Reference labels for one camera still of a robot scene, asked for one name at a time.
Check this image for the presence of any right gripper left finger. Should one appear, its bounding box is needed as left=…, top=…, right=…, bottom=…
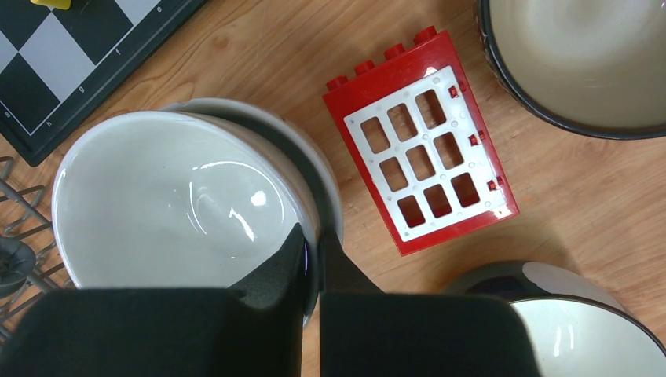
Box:
left=1, top=225, right=307, bottom=376

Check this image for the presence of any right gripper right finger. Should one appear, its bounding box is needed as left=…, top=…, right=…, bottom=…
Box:
left=319, top=230, right=540, bottom=376

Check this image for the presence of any beige speckled bowl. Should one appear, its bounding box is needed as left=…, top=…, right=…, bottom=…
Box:
left=52, top=111, right=320, bottom=288

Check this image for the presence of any dark blue white bowl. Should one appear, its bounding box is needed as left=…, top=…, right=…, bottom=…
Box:
left=443, top=260, right=665, bottom=376

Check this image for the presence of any grey wire dish rack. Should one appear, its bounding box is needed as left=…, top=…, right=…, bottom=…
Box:
left=1, top=156, right=74, bottom=346

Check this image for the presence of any black striped bowl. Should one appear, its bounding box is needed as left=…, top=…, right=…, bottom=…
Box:
left=475, top=1, right=665, bottom=140

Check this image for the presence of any cream beige bowl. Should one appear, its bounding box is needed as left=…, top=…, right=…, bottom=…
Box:
left=162, top=97, right=344, bottom=241

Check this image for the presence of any red white toy block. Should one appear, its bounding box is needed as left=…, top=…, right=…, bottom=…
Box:
left=323, top=27, right=519, bottom=255

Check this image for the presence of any black white checkerboard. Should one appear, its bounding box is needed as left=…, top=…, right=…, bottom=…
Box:
left=1, top=1, right=202, bottom=167

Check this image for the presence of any yellow toy block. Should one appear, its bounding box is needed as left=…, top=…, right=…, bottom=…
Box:
left=31, top=0, right=71, bottom=10

